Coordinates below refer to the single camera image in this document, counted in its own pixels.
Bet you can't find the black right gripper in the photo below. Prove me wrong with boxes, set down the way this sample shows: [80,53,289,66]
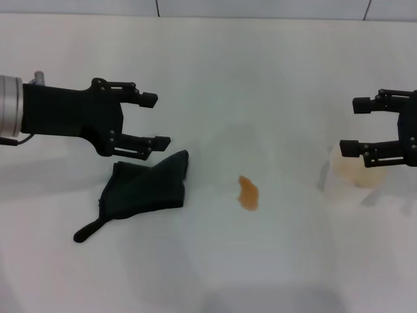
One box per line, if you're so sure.
[339,89,417,169]

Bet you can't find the dark blue rag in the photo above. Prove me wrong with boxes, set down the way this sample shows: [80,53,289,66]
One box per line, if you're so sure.
[73,149,192,244]

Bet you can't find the white paper cup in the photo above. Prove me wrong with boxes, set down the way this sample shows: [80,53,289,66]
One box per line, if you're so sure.
[321,145,388,213]

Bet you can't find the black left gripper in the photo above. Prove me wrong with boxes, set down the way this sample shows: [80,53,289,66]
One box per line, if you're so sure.
[20,77,172,161]

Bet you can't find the brown liquid stain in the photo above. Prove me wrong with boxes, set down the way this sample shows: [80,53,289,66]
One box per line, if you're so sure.
[236,175,261,211]

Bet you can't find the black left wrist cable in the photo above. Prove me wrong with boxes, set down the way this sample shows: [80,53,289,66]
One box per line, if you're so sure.
[0,132,35,146]

